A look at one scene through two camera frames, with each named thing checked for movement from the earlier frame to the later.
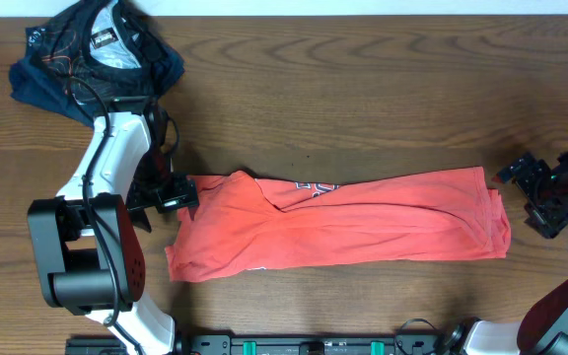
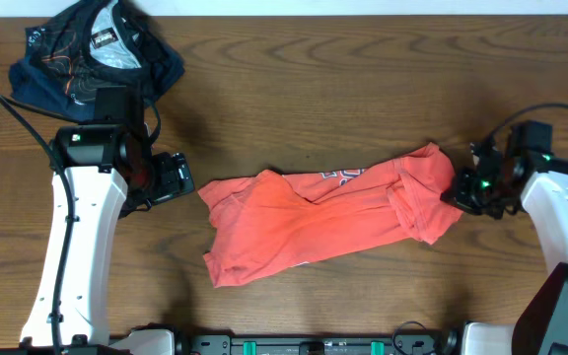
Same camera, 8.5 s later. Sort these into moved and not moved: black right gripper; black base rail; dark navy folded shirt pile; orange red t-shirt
Moved: black right gripper; orange red t-shirt
Not moved: black base rail; dark navy folded shirt pile
